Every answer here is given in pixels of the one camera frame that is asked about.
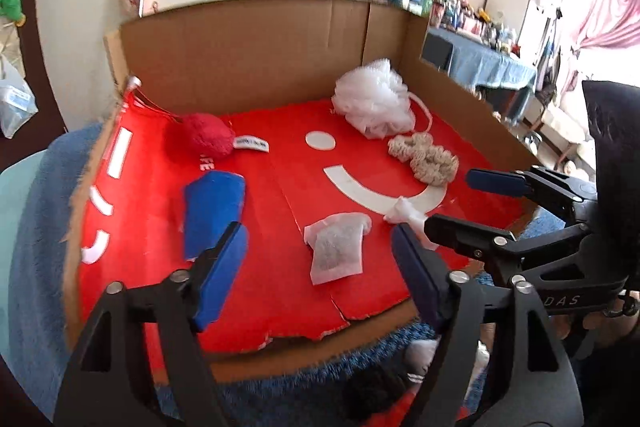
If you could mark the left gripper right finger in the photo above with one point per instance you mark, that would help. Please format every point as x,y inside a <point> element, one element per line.
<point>529,380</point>

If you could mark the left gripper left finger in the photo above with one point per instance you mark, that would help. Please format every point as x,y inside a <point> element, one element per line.
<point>108,380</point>

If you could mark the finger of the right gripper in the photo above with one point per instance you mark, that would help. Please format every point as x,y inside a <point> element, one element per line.
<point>570,199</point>
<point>464,237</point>

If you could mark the white cloth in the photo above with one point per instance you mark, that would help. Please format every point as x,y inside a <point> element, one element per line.
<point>404,212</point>

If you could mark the beige crochet scrunchie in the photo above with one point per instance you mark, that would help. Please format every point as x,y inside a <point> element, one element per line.
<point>430,163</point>

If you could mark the red foam net sleeve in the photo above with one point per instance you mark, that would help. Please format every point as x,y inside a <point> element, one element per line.
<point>393,416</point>

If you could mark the white sachet packet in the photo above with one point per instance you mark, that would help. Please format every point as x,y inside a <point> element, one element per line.
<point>336,244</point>

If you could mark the blue sponge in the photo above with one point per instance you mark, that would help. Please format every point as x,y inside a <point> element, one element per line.
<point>212,203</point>

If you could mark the person's right hand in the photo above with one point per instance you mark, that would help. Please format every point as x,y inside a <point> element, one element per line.
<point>609,325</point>

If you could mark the table with blue cloth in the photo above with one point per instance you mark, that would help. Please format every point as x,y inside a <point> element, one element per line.
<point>474,65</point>

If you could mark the black chair back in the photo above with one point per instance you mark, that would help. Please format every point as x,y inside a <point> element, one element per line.
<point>437,51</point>

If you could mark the blue knitted blanket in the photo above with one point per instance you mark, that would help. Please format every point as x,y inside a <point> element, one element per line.
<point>38,350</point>

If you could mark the white mesh bath pouf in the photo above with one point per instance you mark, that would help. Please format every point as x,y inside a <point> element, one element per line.
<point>374,99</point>

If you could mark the red-lined cardboard box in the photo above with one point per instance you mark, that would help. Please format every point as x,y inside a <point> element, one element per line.
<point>268,68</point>

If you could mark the dark brown door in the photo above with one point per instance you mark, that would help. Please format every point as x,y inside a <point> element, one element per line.
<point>48,123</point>

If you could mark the plastic bag on door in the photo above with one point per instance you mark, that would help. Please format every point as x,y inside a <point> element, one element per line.
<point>17,102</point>

